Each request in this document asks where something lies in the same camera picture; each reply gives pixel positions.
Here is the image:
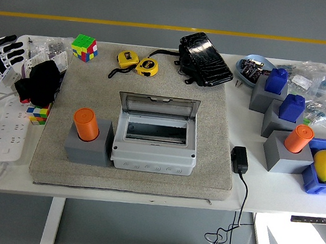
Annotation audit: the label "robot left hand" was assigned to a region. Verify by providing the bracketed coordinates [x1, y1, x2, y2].
[0, 32, 27, 110]

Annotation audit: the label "orange cylinder battery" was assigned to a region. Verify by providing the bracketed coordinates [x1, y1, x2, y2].
[71, 106, 102, 144]
[282, 122, 316, 156]

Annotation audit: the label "transparent hinged box lid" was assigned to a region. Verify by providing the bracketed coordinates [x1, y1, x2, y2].
[117, 90, 202, 123]

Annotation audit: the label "blue block battery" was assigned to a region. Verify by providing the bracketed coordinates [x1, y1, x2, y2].
[277, 92, 307, 125]
[263, 66, 290, 96]

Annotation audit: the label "grey electrical box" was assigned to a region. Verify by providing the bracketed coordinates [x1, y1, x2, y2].
[109, 111, 201, 178]

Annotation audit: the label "thin metal screwdriver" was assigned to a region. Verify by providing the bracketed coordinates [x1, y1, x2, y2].
[26, 37, 34, 60]

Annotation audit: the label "black table control panel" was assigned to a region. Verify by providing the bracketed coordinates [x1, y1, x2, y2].
[289, 213, 326, 226]

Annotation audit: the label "black cloth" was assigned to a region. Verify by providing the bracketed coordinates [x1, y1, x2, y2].
[12, 56, 64, 109]

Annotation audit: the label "clear bags of screws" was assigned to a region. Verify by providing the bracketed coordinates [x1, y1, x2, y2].
[13, 32, 75, 72]

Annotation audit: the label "white plug packet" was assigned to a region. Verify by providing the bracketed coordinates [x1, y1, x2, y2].
[20, 46, 73, 82]

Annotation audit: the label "colourful puzzle cube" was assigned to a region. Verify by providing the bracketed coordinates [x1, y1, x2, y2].
[24, 101, 52, 128]
[69, 32, 100, 64]

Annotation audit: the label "blue plastic bin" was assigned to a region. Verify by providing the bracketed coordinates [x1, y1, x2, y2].
[299, 136, 326, 197]

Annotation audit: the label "white power strip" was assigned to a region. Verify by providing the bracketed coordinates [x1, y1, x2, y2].
[0, 93, 34, 168]

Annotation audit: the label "grey holder block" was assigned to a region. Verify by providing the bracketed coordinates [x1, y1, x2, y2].
[248, 74, 290, 116]
[61, 114, 117, 169]
[260, 97, 306, 142]
[260, 128, 317, 177]

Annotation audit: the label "yellow tape measure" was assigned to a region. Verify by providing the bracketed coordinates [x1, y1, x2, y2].
[133, 55, 160, 78]
[107, 48, 140, 82]

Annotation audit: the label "black power adapter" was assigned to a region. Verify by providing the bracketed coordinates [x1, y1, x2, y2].
[229, 145, 251, 175]

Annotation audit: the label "clear bags of components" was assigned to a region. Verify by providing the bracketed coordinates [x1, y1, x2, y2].
[270, 58, 326, 128]

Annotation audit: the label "grey-brown mat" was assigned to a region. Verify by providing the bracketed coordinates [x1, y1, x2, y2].
[27, 35, 246, 205]

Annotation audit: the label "black glossy pouch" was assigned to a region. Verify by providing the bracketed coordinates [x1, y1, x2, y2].
[148, 27, 238, 91]

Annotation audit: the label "dark small components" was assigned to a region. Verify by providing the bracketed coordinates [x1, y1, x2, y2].
[239, 57, 266, 81]

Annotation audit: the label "light blue bowl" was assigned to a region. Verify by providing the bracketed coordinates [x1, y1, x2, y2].
[232, 52, 278, 90]

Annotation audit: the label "black adapter cord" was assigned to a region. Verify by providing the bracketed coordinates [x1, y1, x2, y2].
[203, 169, 260, 244]

